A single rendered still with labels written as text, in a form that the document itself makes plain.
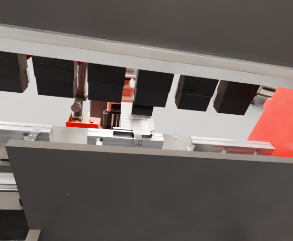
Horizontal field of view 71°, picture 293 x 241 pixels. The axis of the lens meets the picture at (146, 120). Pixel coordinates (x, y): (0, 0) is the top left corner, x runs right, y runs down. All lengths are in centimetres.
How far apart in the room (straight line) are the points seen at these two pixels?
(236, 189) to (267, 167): 10
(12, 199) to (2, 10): 54
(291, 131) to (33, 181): 126
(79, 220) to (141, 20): 56
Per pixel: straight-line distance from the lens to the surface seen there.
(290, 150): 139
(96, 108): 211
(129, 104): 125
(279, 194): 70
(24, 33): 65
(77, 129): 123
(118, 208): 58
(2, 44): 92
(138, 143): 97
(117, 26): 61
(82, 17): 62
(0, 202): 82
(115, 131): 103
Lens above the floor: 163
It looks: 34 degrees down
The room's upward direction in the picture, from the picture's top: 12 degrees clockwise
